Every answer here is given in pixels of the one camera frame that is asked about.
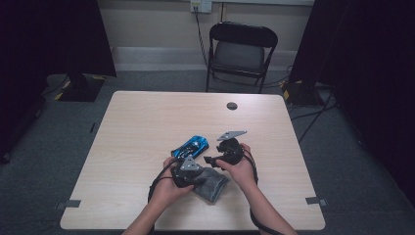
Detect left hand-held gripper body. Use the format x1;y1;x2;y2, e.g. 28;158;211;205
170;156;206;189

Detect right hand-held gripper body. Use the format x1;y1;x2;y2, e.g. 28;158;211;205
216;130;248;166

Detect grey terry cloth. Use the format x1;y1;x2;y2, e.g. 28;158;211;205
191;166;230;205

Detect blue and black toy car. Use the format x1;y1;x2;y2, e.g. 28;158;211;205
170;134;210;161

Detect person's right hand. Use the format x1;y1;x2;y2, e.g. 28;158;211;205
214;142;259;193

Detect person's left hand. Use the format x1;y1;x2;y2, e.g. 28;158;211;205
149;156;196;210

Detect black stand base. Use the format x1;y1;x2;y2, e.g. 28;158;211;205
281;79;325;107
54;72;106;103

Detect black folding chair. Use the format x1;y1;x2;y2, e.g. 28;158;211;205
205;21;279;95

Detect grey tape strip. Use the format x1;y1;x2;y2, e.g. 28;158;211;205
305;196;329;208
55;199;82;211

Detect tall black curtain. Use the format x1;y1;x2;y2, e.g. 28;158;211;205
288;0;415;207

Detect wide black curtain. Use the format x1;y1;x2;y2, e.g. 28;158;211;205
0;0;117;165

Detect right hand-held gripper cable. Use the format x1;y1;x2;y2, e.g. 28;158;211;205
243;148;287;235

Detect hand-held gripper cable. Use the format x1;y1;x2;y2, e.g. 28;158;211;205
146;158;184;235
243;148;287;235

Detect left hand-held gripper cable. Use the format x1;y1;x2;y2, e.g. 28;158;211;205
146;158;184;235

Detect black floor cables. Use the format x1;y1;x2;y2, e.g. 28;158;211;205
290;87;339;145

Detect black wall outlet cable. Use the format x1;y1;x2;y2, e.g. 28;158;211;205
194;7;210;67

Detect white wall outlet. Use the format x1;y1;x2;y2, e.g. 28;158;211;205
190;0;213;14

